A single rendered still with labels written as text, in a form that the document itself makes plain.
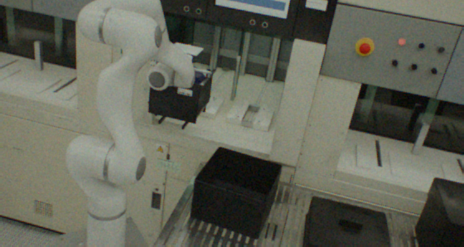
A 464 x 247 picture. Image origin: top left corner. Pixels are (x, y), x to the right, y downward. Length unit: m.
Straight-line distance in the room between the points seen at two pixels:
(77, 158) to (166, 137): 0.81
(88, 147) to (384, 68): 1.11
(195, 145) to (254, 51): 0.92
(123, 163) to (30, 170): 1.33
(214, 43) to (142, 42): 1.60
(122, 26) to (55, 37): 1.54
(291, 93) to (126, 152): 0.78
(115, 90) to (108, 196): 0.34
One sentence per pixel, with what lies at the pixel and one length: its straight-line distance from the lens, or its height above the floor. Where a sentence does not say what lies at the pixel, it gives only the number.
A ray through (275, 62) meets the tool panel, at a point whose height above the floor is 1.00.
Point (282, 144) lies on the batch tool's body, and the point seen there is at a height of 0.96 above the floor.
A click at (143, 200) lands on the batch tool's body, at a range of 2.37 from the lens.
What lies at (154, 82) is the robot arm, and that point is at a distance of 1.65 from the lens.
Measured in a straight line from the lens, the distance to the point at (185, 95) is 1.87.
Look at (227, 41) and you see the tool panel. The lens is 2.83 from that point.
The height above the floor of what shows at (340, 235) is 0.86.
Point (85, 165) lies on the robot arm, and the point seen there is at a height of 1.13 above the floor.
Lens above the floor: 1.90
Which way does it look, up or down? 27 degrees down
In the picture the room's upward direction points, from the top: 9 degrees clockwise
